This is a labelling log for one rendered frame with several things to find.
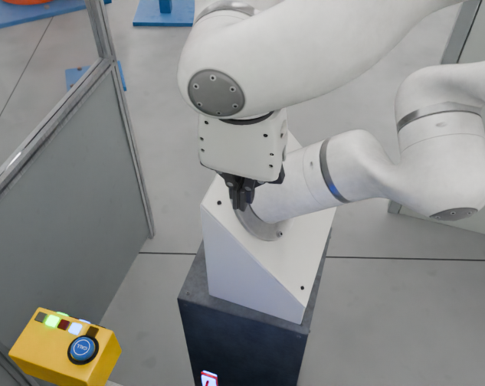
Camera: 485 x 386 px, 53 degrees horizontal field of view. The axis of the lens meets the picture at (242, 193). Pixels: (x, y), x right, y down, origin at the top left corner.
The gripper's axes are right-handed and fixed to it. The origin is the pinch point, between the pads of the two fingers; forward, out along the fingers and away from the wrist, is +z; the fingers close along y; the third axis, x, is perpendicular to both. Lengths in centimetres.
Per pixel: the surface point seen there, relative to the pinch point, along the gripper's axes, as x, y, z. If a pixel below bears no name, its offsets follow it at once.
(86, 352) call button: 15.1, 23.7, 34.7
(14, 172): -24, 70, 44
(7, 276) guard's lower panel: -7, 71, 69
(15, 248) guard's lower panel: -14, 71, 64
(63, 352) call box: 16.1, 28.0, 35.7
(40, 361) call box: 19, 31, 36
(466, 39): -130, -40, 46
